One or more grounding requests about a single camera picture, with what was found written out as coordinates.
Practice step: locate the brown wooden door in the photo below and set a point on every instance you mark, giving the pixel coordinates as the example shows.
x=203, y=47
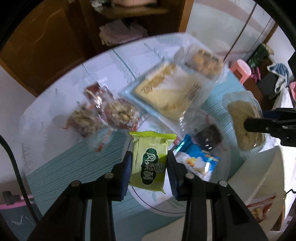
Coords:
x=48, y=43

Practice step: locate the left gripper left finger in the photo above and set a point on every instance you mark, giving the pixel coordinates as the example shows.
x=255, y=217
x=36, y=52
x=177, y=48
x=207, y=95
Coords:
x=66, y=218

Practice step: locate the folded pink cloth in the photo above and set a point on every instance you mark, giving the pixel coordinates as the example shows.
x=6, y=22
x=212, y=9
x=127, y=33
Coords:
x=117, y=33

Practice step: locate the dark seaweed snack packet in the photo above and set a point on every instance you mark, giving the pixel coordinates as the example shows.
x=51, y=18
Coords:
x=208, y=138

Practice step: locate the pale rice crisp packet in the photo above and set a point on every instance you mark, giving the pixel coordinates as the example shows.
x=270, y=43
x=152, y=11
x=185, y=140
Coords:
x=242, y=106

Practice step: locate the pink framed chalkboard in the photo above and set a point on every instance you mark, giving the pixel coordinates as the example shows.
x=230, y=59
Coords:
x=17, y=215

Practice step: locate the blue white snack packet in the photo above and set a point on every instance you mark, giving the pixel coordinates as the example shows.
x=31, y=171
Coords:
x=197, y=161

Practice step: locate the patterned teal tablecloth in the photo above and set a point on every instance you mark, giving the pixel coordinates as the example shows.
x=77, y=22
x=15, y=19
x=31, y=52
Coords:
x=55, y=156

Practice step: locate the pink plastic stool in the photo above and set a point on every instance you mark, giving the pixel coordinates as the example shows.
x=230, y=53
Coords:
x=241, y=70

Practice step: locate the green pastry snack packet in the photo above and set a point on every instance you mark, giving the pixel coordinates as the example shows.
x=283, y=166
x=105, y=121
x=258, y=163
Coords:
x=149, y=159

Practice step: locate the large yellow cake packet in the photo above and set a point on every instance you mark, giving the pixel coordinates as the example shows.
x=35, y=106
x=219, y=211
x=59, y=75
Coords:
x=168, y=91

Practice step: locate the white plastic tray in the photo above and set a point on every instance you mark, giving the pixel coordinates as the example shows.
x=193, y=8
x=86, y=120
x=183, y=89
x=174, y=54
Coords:
x=246, y=183

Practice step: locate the clear packet yellow cookies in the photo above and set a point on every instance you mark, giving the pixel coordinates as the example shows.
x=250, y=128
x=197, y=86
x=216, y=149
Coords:
x=200, y=60

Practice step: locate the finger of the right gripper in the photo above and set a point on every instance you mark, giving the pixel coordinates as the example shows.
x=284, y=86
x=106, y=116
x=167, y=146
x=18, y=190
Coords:
x=282, y=129

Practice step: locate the nut cluster packet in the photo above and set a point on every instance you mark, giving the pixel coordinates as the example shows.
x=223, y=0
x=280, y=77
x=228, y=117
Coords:
x=122, y=115
x=84, y=121

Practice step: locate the wooden shelf unit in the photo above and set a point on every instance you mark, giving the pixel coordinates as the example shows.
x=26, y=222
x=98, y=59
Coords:
x=162, y=17

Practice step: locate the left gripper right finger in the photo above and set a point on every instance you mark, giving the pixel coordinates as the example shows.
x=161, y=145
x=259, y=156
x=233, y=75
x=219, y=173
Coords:
x=213, y=210

